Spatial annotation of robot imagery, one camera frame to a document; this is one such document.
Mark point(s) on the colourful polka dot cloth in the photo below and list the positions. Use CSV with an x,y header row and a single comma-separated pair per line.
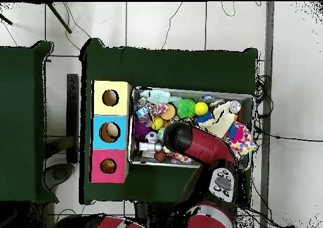
x,y
241,142

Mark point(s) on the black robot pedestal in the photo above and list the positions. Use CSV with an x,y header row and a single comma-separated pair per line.
x,y
151,212

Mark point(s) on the cream waffle cloth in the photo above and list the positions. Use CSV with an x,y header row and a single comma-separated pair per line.
x,y
219,123

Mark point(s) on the shallow clear mesh bin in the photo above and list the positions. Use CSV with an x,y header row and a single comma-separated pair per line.
x,y
161,164

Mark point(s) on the green spiky puffer ball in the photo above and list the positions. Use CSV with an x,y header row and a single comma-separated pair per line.
x,y
186,108

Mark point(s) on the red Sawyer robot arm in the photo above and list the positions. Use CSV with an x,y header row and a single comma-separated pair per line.
x,y
202,144

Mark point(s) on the small toy soccer ball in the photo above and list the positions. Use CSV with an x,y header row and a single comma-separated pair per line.
x,y
151,136

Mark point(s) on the mint green waffle cloth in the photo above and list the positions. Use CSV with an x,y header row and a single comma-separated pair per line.
x,y
156,96

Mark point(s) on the crushed clear water bottle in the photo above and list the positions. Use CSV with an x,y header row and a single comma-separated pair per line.
x,y
142,111

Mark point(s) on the yellow plush toy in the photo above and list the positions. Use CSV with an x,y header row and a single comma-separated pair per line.
x,y
108,165

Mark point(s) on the black tripod leg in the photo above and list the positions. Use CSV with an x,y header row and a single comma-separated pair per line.
x,y
6,19
59,17

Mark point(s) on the wooden box with three holes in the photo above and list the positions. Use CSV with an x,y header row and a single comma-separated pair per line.
x,y
111,111

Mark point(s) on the yellow tennis ball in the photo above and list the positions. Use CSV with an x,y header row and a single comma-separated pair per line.
x,y
201,108

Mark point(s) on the purple spiky ball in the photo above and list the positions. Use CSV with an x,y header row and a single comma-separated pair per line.
x,y
140,129

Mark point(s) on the green cloth side table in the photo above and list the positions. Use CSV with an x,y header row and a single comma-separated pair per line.
x,y
17,124

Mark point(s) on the silver plastic toy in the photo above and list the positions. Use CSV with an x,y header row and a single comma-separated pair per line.
x,y
150,146

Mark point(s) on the round orange sponge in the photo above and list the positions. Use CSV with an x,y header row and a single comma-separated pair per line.
x,y
168,111

